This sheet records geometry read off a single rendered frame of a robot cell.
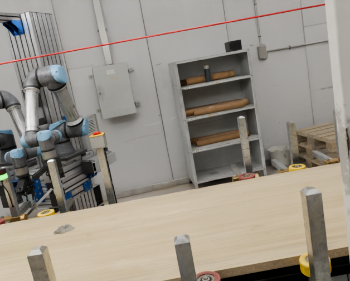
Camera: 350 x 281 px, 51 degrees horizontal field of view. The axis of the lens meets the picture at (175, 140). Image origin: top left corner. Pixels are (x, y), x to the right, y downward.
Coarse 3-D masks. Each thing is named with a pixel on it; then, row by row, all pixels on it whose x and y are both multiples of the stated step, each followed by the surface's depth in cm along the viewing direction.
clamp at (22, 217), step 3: (6, 216) 195; (9, 216) 194; (18, 216) 191; (21, 216) 192; (24, 216) 192; (6, 219) 191; (9, 219) 191; (12, 219) 191; (15, 219) 191; (18, 219) 191; (21, 219) 191; (24, 219) 191; (27, 219) 195
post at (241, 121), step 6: (240, 120) 186; (240, 126) 187; (240, 132) 187; (246, 132) 187; (240, 138) 190; (246, 138) 188; (246, 144) 189; (246, 150) 189; (246, 156) 190; (246, 162) 190; (246, 168) 191
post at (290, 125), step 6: (288, 126) 188; (294, 126) 188; (288, 132) 190; (294, 132) 188; (288, 138) 192; (294, 138) 189; (294, 144) 189; (294, 150) 190; (294, 156) 191; (294, 162) 191
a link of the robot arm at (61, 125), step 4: (64, 120) 246; (52, 124) 242; (56, 124) 242; (60, 124) 243; (64, 124) 243; (52, 128) 242; (56, 128) 242; (60, 128) 243; (64, 128) 242; (64, 132) 242; (64, 136) 244; (68, 136) 244; (60, 140) 244; (64, 140) 245
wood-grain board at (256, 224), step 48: (192, 192) 170; (240, 192) 159; (288, 192) 150; (336, 192) 141; (0, 240) 155; (48, 240) 146; (96, 240) 138; (144, 240) 130; (192, 240) 124; (240, 240) 118; (288, 240) 112; (336, 240) 107
